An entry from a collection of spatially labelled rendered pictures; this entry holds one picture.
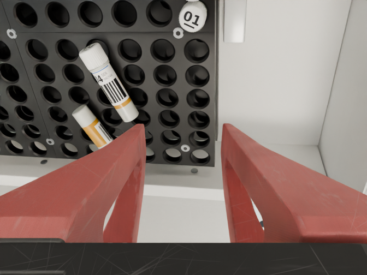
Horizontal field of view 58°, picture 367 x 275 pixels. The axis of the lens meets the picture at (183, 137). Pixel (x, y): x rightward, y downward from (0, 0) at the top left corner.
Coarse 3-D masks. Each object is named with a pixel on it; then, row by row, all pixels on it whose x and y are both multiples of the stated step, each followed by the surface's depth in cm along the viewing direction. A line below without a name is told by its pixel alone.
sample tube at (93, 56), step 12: (84, 48) 18; (96, 48) 17; (84, 60) 17; (96, 60) 17; (108, 60) 18; (96, 72) 18; (108, 72) 18; (108, 84) 18; (120, 84) 18; (108, 96) 18; (120, 96) 18; (120, 108) 19; (132, 108) 19; (132, 120) 19
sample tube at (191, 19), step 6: (186, 6) 15; (192, 6) 15; (198, 6) 15; (204, 6) 16; (180, 12) 15; (186, 12) 15; (192, 12) 15; (198, 12) 15; (204, 12) 15; (180, 18) 15; (186, 18) 15; (192, 18) 15; (198, 18) 15; (204, 18) 15; (180, 24) 15; (186, 24) 15; (192, 24) 15; (198, 24) 15; (186, 30) 15; (192, 30) 15; (198, 30) 15
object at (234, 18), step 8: (224, 0) 20; (232, 0) 20; (240, 0) 20; (224, 8) 21; (232, 8) 21; (240, 8) 21; (224, 16) 21; (232, 16) 21; (240, 16) 21; (224, 24) 21; (232, 24) 21; (240, 24) 21; (224, 32) 22; (232, 32) 22; (240, 32) 21; (224, 40) 22; (232, 40) 22; (240, 40) 22
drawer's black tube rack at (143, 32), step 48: (0, 0) 17; (48, 0) 17; (96, 0) 16; (144, 0) 16; (0, 48) 22; (48, 48) 18; (144, 48) 18; (192, 48) 20; (0, 96) 25; (48, 96) 21; (96, 96) 20; (144, 96) 23; (192, 96) 22; (0, 144) 23; (48, 144) 23
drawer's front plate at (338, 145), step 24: (360, 0) 19; (360, 24) 19; (360, 48) 19; (336, 72) 23; (360, 72) 19; (336, 96) 23; (360, 96) 18; (336, 120) 23; (360, 120) 18; (336, 144) 22; (360, 144) 18; (336, 168) 22; (360, 168) 18
